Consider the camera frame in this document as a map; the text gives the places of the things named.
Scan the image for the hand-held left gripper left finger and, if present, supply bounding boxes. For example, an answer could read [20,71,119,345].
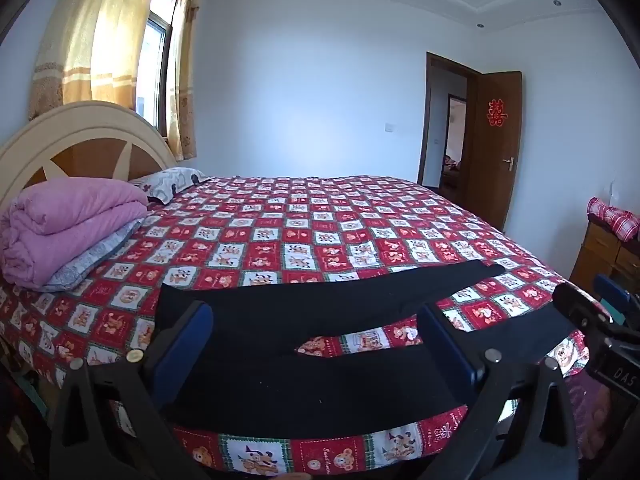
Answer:
[50,301,216,480]

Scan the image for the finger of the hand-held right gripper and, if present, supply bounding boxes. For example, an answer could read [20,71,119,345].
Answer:
[552,282,617,337]
[594,274,640,322]

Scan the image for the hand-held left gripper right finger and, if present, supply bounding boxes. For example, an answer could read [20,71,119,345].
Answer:
[417,302,581,480]

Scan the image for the black pants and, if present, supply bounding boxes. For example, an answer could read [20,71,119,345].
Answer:
[152,260,578,436]

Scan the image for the wooden cabinet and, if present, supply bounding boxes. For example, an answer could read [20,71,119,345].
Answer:
[570,219,640,295]

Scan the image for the person's purple clothing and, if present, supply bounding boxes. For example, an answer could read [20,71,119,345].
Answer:
[564,372,628,463]

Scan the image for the red plaid cloth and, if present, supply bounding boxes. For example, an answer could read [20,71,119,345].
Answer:
[586,196,640,244]

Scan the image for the grey patterned pillow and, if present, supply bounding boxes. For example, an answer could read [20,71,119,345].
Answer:
[42,217,147,293]

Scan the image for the red patterned bedspread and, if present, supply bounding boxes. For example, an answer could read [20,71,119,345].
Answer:
[0,175,613,476]

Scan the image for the brown wooden door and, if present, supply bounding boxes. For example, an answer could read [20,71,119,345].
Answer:
[466,71,524,234]

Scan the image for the white patterned pillow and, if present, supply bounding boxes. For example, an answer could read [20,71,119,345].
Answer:
[129,167,212,206]

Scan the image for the folded pink quilt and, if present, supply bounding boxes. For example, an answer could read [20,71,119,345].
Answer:
[0,176,149,289]

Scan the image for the red paper door decoration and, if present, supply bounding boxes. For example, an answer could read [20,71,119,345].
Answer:
[487,98,508,129]

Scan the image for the cream wooden headboard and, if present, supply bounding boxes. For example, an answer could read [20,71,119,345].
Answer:
[0,101,178,211]

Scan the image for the narrow yellow curtain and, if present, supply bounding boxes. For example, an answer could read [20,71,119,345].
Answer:
[167,0,204,162]

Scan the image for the window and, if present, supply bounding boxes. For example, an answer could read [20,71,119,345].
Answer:
[135,0,184,139]

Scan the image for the wide yellow curtain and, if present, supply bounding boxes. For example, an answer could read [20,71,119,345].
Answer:
[27,0,168,121]

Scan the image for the brown door frame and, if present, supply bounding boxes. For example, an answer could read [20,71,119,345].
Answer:
[417,51,483,193]

